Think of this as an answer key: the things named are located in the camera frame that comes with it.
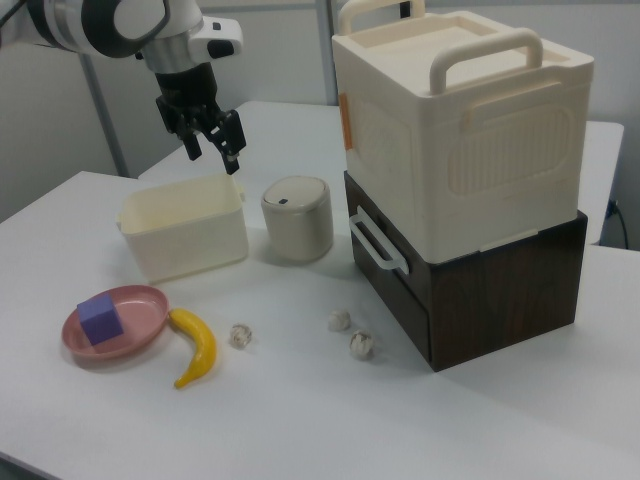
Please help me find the cream rectangular plastic bin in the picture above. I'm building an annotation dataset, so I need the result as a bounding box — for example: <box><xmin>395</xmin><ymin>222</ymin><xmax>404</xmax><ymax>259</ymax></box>
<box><xmin>115</xmin><ymin>172</ymin><xmax>250</xmax><ymax>285</ymax></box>

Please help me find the cream storage box with handles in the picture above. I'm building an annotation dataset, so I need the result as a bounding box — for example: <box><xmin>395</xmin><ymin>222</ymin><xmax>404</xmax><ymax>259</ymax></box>
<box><xmin>331</xmin><ymin>0</ymin><xmax>597</xmax><ymax>265</ymax></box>

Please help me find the black cable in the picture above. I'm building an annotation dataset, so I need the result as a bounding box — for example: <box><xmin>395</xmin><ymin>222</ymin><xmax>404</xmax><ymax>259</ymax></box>
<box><xmin>606</xmin><ymin>198</ymin><xmax>630</xmax><ymax>249</ymax></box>

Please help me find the purple cube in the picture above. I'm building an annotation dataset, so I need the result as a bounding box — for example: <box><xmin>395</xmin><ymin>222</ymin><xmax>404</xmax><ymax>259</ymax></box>
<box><xmin>76</xmin><ymin>293</ymin><xmax>125</xmax><ymax>346</ymax></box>

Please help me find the dark wood drawer white handle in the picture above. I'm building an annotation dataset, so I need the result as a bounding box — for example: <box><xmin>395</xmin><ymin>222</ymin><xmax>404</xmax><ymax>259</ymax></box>
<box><xmin>343</xmin><ymin>170</ymin><xmax>432</xmax><ymax>315</ymax></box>

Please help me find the grey vertical window frame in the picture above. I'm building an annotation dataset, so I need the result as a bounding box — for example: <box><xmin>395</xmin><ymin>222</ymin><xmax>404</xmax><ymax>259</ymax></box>
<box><xmin>313</xmin><ymin>0</ymin><xmax>337</xmax><ymax>107</ymax></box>

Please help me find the yellow banana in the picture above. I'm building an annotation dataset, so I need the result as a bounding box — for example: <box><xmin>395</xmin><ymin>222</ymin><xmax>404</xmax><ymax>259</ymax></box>
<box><xmin>168</xmin><ymin>307</ymin><xmax>219</xmax><ymax>390</ymax></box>

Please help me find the small beige lidded trash can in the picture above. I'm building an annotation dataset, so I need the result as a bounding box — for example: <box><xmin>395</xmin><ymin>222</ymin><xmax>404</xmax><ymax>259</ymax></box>
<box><xmin>260</xmin><ymin>174</ymin><xmax>335</xmax><ymax>264</ymax></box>

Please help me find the dark wood drawer cabinet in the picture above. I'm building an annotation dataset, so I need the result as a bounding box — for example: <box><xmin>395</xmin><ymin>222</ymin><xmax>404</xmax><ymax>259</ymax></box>
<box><xmin>343</xmin><ymin>169</ymin><xmax>589</xmax><ymax>373</ymax></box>

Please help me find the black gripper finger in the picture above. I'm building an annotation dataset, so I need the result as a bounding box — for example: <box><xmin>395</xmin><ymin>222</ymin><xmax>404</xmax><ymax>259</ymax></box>
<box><xmin>173</xmin><ymin>112</ymin><xmax>204</xmax><ymax>162</ymax></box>
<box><xmin>197</xmin><ymin>108</ymin><xmax>248</xmax><ymax>176</ymax></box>

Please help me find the crumpled paper ball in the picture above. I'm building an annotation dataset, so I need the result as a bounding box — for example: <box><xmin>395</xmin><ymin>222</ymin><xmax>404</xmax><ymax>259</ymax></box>
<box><xmin>327</xmin><ymin>308</ymin><xmax>353</xmax><ymax>332</ymax></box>
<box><xmin>229</xmin><ymin>322</ymin><xmax>254</xmax><ymax>350</ymax></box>
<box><xmin>348</xmin><ymin>328</ymin><xmax>376</xmax><ymax>360</ymax></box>

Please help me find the orange latch tab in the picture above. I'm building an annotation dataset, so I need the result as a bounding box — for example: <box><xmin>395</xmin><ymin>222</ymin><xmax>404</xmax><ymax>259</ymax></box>
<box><xmin>339</xmin><ymin>92</ymin><xmax>355</xmax><ymax>151</ymax></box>

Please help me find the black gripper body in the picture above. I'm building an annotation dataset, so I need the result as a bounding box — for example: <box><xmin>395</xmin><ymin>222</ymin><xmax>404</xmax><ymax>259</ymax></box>
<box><xmin>153</xmin><ymin>63</ymin><xmax>224</xmax><ymax>132</ymax></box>

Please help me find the pink plate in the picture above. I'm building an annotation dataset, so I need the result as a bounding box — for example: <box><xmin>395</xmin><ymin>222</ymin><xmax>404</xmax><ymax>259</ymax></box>
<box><xmin>61</xmin><ymin>284</ymin><xmax>172</xmax><ymax>359</ymax></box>

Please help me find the grey metal pole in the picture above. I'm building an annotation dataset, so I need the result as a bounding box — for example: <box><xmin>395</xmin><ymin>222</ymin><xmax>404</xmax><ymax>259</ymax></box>
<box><xmin>79</xmin><ymin>52</ymin><xmax>132</xmax><ymax>178</ymax></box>

